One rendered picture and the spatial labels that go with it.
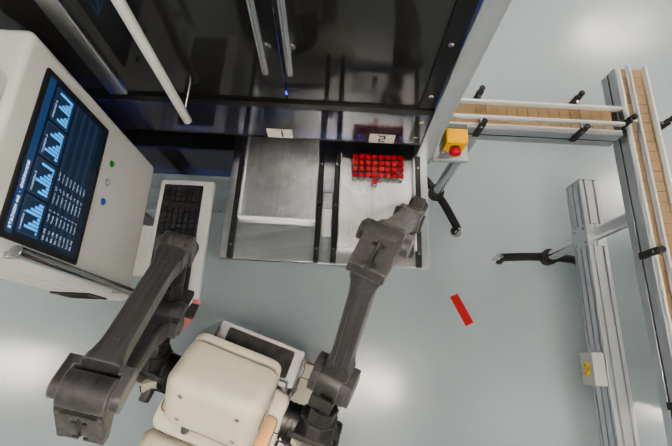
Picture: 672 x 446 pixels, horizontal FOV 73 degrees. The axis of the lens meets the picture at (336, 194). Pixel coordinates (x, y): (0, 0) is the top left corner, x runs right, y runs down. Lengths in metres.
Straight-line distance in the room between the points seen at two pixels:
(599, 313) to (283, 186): 1.33
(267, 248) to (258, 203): 0.16
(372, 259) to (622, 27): 3.04
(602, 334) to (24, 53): 2.06
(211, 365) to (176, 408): 0.11
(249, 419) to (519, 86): 2.56
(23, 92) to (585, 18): 3.21
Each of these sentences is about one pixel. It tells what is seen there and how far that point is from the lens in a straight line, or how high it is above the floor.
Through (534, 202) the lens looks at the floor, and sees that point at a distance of 2.76.
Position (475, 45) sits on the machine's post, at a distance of 1.15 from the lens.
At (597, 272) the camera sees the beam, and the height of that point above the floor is 0.54.
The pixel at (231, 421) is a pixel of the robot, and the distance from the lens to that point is 1.02.
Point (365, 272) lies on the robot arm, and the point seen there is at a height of 1.53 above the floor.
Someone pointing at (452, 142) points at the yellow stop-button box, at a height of 1.03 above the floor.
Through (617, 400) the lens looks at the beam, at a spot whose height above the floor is 0.55.
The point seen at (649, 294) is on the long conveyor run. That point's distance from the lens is 1.82.
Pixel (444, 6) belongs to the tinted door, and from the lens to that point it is 1.06.
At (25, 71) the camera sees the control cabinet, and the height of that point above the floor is 1.53.
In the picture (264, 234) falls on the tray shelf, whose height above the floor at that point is 0.88.
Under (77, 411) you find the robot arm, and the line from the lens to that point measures 0.86.
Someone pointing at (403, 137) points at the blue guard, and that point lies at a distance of 1.52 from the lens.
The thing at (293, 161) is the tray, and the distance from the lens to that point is 1.63.
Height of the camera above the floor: 2.37
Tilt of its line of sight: 70 degrees down
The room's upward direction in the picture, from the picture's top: 3 degrees clockwise
